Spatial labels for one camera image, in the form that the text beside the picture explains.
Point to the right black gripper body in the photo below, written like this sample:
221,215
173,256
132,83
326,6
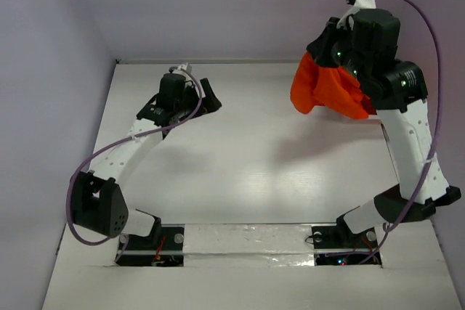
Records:
323,47

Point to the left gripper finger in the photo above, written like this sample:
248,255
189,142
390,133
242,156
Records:
209,101
165,131

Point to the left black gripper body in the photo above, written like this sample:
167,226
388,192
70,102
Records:
189,104

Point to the orange t shirt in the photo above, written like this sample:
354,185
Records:
333,88

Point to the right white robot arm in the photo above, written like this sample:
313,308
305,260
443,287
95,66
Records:
421,187

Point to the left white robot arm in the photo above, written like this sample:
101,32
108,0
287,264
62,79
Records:
95,200

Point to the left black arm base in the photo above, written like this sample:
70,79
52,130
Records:
166,251

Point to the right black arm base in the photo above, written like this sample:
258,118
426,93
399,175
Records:
331,249

